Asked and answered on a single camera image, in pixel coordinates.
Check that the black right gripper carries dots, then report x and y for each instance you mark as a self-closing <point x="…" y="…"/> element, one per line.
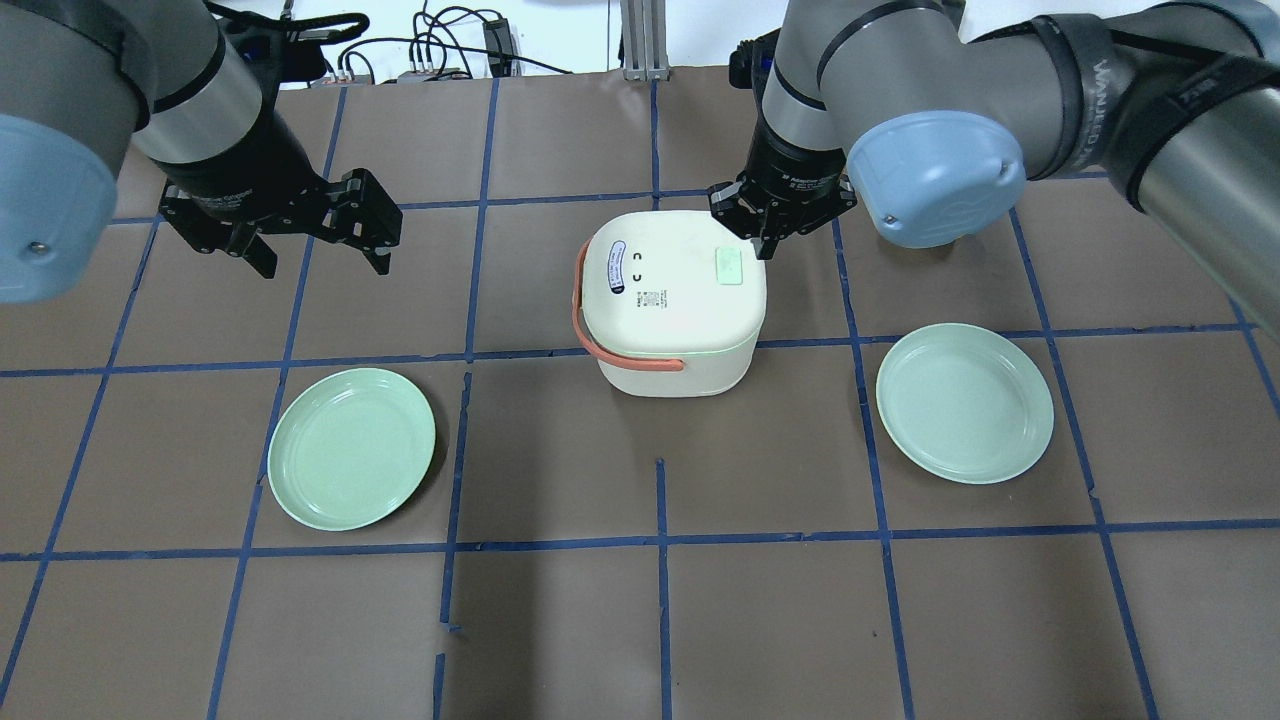
<point x="793" y="172"/>

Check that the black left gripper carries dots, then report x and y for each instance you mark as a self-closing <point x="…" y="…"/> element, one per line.
<point x="243" y="160"/>

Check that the white rice cooker orange handle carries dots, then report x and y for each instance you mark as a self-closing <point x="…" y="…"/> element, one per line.
<point x="669" y="303"/>

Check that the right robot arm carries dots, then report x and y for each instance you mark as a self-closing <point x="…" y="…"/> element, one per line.
<point x="880" y="103"/>

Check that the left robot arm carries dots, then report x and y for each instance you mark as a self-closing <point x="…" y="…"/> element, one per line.
<point x="192" y="85"/>

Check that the green plate near right arm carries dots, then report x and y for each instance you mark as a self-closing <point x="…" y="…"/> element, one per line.
<point x="965" y="404"/>

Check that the green plate near left arm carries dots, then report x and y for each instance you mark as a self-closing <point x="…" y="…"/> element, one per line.
<point x="351" y="449"/>

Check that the black power adapter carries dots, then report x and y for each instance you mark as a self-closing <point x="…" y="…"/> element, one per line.
<point x="499" y="47"/>

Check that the brown paper table mat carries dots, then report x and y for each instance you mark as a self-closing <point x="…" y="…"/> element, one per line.
<point x="577" y="553"/>

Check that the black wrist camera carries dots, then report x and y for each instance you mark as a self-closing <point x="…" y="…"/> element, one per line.
<point x="751" y="62"/>

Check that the aluminium frame post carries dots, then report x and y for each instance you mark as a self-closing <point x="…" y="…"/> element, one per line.
<point x="644" y="41"/>

